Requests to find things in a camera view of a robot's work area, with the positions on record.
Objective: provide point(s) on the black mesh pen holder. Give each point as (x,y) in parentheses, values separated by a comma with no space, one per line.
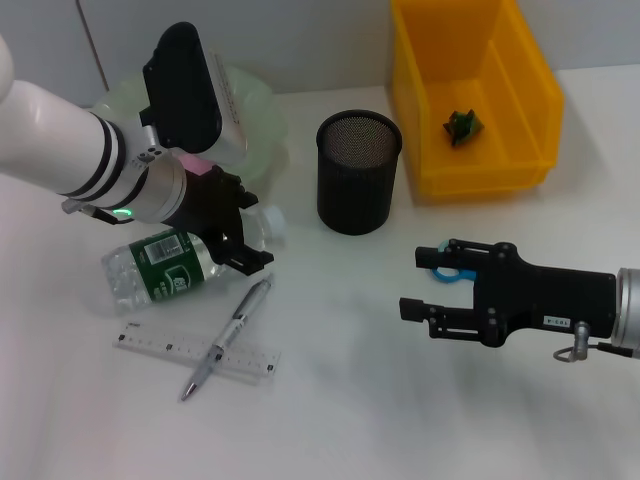
(350,200)

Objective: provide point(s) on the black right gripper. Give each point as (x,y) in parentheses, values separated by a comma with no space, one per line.
(545,300)

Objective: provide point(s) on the yellow plastic bin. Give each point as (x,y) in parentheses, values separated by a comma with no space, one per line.
(500,65)

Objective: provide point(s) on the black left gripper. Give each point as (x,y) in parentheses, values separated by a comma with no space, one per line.
(215,200)

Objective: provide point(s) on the clear plastic ruler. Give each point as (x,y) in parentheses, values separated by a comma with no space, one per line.
(150,342)

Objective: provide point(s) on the translucent green fruit plate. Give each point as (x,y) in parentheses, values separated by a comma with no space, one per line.
(265,125)

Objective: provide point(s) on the pink toy peach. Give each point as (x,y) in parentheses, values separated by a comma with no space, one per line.
(195,164)

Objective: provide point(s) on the blue scissors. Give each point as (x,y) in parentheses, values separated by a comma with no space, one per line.
(442,276)

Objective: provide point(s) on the clear green-label water bottle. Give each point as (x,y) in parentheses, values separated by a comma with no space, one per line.
(160,270)

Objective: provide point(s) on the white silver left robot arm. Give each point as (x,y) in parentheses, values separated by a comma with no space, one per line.
(60,140)

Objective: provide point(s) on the silver ballpoint pen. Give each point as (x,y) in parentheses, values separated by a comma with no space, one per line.
(235,320)

